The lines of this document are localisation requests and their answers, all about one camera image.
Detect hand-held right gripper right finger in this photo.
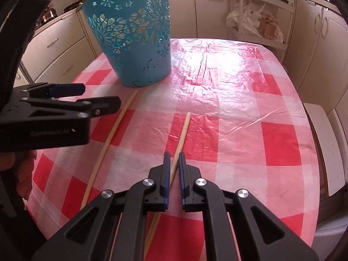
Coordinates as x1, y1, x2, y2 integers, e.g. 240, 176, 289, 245
178, 151, 318, 261

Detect white plastic bag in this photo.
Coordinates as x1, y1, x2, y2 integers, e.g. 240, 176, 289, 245
226, 2, 284, 43

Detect white wooden bench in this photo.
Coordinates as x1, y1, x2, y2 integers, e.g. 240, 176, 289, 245
303, 102, 348, 197

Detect red white checked tablecloth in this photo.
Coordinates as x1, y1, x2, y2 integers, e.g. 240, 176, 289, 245
26, 37, 318, 261

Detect long bamboo chopstick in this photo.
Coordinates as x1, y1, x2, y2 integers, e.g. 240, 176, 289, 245
81, 90, 139, 210
143, 112, 191, 261

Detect cream kitchen base cabinets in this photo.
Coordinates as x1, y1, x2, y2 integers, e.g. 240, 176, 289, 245
283, 0, 348, 131
13, 0, 231, 87

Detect person's left hand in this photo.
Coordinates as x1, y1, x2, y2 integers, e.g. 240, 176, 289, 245
0, 149, 38, 199

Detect metal pot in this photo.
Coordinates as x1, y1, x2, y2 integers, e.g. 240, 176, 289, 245
40, 3, 58, 24

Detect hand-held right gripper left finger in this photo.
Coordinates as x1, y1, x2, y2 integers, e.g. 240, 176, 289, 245
31, 152, 172, 261

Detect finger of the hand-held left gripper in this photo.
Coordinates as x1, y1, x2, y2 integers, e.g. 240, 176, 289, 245
13, 83, 86, 99
25, 96, 122, 120

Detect white shelf trolley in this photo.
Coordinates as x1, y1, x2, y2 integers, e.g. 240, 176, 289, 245
230, 0, 297, 68

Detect blue perforated plastic basket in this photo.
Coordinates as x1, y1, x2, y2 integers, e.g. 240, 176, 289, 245
81, 0, 172, 88

